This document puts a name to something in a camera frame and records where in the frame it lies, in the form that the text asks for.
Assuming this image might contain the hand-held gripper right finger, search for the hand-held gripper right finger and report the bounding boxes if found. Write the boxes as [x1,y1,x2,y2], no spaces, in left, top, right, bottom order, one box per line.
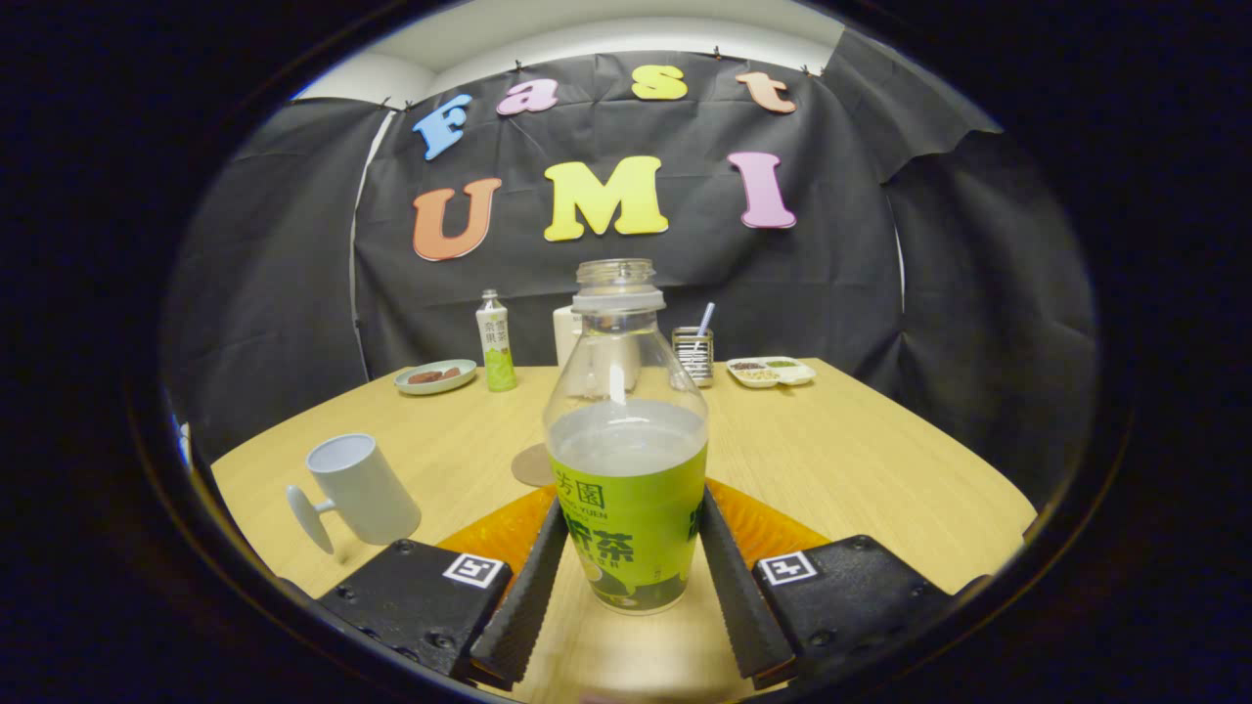
[696,479,989,685]

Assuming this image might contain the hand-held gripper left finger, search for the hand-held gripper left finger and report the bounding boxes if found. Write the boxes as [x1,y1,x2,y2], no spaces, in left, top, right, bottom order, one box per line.
[315,486,570,690]

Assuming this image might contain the round brown coaster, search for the round brown coaster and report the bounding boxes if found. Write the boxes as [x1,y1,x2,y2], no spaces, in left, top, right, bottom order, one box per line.
[511,442,557,488]

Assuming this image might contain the clear juice bottle green label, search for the clear juice bottle green label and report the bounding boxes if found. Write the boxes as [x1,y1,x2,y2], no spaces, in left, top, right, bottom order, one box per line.
[543,258,710,617]

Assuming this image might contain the white cup with handle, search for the white cup with handle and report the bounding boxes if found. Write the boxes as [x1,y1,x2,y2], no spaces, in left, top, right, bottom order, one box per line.
[286,433,423,556]

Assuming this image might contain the capped white green drink bottle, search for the capped white green drink bottle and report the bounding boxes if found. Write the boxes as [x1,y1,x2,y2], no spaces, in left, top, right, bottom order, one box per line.
[475,288,518,393]

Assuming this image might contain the wooden table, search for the wooden table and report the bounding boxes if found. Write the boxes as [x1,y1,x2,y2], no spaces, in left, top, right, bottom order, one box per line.
[210,357,1038,704]

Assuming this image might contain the white divided dish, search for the white divided dish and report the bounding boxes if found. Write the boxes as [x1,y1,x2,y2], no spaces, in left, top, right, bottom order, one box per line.
[726,356,817,389]

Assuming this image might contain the pale green plate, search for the pale green plate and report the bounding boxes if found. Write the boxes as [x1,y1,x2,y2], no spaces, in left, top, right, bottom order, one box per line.
[394,359,478,396]

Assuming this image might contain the white toaster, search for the white toaster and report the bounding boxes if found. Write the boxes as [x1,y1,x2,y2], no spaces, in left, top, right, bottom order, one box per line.
[553,305,588,371]

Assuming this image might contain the metal wire holder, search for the metal wire holder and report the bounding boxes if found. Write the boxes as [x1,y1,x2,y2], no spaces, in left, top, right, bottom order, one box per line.
[672,327,715,388]

